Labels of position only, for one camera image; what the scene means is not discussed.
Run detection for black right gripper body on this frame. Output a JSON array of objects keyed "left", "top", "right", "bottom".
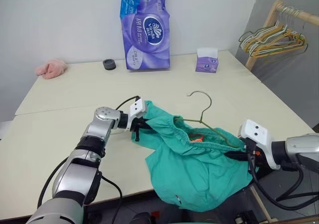
[{"left": 245, "top": 139, "right": 267, "bottom": 167}]

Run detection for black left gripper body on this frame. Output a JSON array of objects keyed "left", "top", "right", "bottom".
[{"left": 131, "top": 116, "right": 151, "bottom": 133}]

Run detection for green shorts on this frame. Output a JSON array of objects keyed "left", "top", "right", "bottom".
[{"left": 143, "top": 100, "right": 260, "bottom": 213}]

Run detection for olive green wire hanger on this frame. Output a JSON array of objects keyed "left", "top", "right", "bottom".
[{"left": 174, "top": 91, "right": 247, "bottom": 151}]

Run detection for small purple tissue box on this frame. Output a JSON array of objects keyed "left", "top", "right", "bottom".
[{"left": 194, "top": 47, "right": 220, "bottom": 74}]

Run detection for large purple tissue pack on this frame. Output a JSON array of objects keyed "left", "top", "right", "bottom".
[{"left": 119, "top": 0, "right": 173, "bottom": 72}]

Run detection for pink cloth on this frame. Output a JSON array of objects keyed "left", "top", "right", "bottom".
[{"left": 35, "top": 58, "right": 68, "bottom": 80}]

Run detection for light wooden clothes rack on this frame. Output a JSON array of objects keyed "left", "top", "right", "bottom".
[{"left": 245, "top": 0, "right": 319, "bottom": 72}]

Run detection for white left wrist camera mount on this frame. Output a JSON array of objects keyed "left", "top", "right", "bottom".
[{"left": 128, "top": 98, "right": 148, "bottom": 130}]

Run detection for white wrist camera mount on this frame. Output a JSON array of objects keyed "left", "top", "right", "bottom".
[
  {"left": 237, "top": 119, "right": 282, "bottom": 171},
  {"left": 128, "top": 98, "right": 148, "bottom": 130}
]

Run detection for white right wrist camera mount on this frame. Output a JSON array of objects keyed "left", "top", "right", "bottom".
[{"left": 237, "top": 119, "right": 282, "bottom": 171}]

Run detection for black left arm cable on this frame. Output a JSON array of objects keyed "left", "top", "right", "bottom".
[{"left": 37, "top": 95, "right": 141, "bottom": 211}]

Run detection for light wooden frame bar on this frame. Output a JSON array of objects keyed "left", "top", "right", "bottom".
[{"left": 249, "top": 184, "right": 319, "bottom": 224}]

